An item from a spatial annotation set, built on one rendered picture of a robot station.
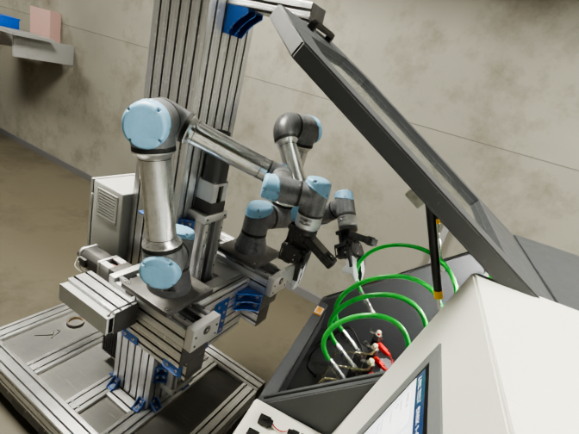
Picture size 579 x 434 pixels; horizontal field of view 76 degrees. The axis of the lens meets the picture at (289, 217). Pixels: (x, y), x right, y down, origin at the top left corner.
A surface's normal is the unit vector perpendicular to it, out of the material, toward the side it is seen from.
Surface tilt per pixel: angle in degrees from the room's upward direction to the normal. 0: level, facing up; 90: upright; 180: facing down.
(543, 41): 90
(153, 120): 82
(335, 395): 90
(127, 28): 90
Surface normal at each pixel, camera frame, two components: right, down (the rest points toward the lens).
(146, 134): 0.04, 0.23
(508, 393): 0.25, -0.91
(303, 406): -0.36, 0.24
